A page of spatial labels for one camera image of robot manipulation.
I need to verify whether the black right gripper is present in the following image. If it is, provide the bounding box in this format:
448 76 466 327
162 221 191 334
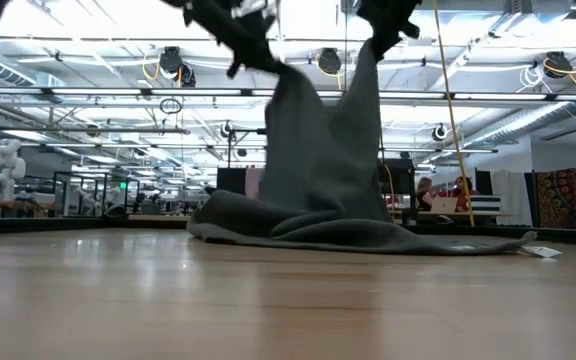
357 0 422 64

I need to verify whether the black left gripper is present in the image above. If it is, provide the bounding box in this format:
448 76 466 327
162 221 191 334
160 0 289 79

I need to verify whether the grey waffle towel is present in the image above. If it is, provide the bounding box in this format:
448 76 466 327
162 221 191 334
186 38 538 257

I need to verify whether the white towel tag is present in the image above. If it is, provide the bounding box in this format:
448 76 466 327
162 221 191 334
517 244 563 259

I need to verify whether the wide black monitor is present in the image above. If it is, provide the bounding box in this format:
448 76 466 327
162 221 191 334
377 158 417 196

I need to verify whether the small black monitor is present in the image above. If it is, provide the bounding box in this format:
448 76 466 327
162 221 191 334
216 167 248 196

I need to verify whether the person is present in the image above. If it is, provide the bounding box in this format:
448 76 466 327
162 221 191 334
416 176 439 212
450 175 479 212

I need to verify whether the silver laptop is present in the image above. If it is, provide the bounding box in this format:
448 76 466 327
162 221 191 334
428 196 459 215

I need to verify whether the black white striped box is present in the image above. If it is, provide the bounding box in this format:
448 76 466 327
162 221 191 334
470 194 502 214

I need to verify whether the white cloth curtain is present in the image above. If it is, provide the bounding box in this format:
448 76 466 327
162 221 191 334
490 169 533 226

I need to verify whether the white robot figure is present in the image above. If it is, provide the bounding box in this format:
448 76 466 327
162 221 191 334
0 138 27 204

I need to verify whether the black overhead rig frame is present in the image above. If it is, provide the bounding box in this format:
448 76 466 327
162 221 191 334
225 127 269 171

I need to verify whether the yellow hanging cable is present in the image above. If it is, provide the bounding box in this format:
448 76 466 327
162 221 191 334
431 0 476 228

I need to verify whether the black frame enclosure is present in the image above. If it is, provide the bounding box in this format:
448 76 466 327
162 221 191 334
52 171 142 217

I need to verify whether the patterned red wall rug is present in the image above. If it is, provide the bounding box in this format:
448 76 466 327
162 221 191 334
535 168 576 230

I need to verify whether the black aluminium table frame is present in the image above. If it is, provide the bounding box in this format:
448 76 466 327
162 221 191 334
0 214 576 247

